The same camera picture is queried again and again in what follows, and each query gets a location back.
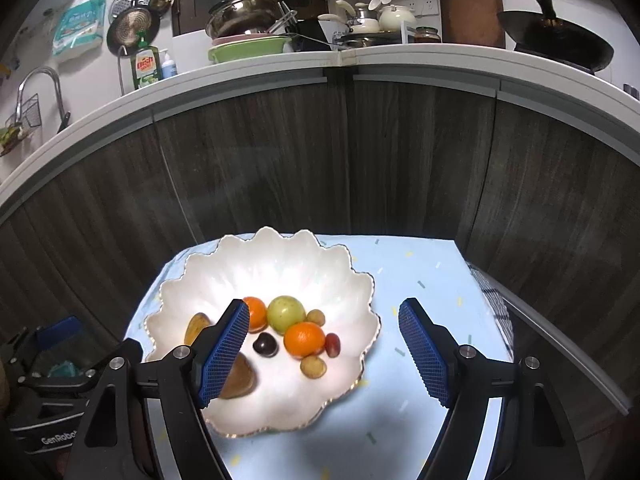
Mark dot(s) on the green dish soap bottle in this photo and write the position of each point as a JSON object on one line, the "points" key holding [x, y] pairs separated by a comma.
{"points": [[146, 67]]}

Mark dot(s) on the white wall socket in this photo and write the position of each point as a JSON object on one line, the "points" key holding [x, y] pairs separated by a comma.
{"points": [[425, 5]]}

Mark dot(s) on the grey table rim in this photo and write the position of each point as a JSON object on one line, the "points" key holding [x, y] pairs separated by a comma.
{"points": [[575, 360]]}

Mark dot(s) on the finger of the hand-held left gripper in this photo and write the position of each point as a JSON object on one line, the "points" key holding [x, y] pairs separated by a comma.
{"points": [[60, 330], [75, 377]]}

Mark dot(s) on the blue pump bottle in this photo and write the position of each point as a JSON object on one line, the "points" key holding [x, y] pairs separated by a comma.
{"points": [[169, 67]]}

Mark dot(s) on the dark wood kitchen cabinet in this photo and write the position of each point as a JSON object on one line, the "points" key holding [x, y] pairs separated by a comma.
{"points": [[400, 160]]}

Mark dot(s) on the brown kiwi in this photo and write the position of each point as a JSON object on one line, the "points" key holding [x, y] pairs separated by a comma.
{"points": [[242, 377]]}

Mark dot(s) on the white kettle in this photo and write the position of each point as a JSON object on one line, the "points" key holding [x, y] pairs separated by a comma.
{"points": [[362, 22]]}

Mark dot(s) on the wooden cutting board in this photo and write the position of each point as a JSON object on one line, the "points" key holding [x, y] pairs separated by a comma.
{"points": [[470, 7]]}

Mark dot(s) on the tissue pack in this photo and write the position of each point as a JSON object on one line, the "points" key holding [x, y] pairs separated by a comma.
{"points": [[80, 27]]}

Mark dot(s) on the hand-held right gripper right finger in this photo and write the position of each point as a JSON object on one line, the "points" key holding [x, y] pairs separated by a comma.
{"points": [[425, 355]]}

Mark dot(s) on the tan longan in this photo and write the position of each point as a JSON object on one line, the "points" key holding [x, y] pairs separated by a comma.
{"points": [[313, 366], [315, 317]]}

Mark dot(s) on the pink plate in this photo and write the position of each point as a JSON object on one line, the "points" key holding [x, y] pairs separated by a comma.
{"points": [[240, 39]]}

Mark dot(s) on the green apple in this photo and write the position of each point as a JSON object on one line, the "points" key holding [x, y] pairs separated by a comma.
{"points": [[286, 314]]}

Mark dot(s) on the green basin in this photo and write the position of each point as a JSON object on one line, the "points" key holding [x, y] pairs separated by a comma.
{"points": [[250, 52]]}

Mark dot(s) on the black wok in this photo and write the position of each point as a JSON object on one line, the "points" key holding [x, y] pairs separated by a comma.
{"points": [[560, 40]]}

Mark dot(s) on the dark purple plum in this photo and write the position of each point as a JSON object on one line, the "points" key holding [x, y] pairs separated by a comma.
{"points": [[264, 345]]}

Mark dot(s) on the yellow brown mango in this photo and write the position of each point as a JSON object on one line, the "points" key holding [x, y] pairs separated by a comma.
{"points": [[196, 327]]}

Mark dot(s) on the chrome faucet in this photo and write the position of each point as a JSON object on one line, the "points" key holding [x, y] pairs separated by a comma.
{"points": [[60, 100]]}

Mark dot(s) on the red oblong grape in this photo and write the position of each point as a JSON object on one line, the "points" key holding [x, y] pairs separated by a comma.
{"points": [[333, 345]]}

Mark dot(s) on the glass jar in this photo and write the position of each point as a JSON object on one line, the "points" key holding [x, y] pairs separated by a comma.
{"points": [[428, 35]]}

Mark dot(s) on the white kitchen countertop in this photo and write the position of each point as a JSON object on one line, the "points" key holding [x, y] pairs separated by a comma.
{"points": [[250, 67]]}

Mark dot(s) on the light blue speckled tablecloth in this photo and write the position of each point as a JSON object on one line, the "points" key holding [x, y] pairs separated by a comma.
{"points": [[425, 270]]}

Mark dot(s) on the orange tangerine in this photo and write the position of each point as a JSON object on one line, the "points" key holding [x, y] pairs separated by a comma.
{"points": [[258, 315], [303, 340]]}

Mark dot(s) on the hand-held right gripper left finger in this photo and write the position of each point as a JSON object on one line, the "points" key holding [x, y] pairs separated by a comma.
{"points": [[222, 355]]}

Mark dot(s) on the white scalloped bowl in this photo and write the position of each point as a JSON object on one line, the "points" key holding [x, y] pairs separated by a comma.
{"points": [[280, 270]]}

